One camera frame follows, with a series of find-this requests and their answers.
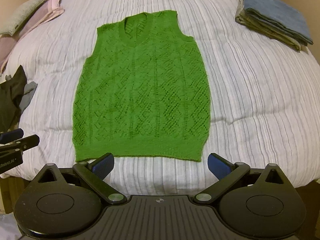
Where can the folded blue jeans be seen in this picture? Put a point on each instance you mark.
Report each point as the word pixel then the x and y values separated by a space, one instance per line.
pixel 280 17

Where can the mauve pillow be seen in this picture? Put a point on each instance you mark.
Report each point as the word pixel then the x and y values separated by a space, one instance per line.
pixel 50 10

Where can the green knitted vest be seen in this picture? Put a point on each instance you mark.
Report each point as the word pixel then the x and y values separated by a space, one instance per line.
pixel 143 92

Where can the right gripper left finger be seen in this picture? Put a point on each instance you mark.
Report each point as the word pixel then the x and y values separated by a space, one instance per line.
pixel 93 175

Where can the wooden bed frame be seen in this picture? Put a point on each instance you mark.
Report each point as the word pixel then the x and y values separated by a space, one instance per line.
pixel 11 189

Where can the grey checked cushion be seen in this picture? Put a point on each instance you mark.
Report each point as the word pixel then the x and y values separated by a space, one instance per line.
pixel 19 16

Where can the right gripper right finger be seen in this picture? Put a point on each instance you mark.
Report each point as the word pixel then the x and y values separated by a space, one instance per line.
pixel 227 173

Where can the black garment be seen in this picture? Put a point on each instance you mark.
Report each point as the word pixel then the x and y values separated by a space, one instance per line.
pixel 9 121

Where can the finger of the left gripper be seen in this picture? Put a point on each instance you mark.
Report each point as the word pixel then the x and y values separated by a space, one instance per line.
pixel 20 145
pixel 11 136

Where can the grey garment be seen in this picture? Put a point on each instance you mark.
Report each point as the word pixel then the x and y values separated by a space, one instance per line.
pixel 27 94

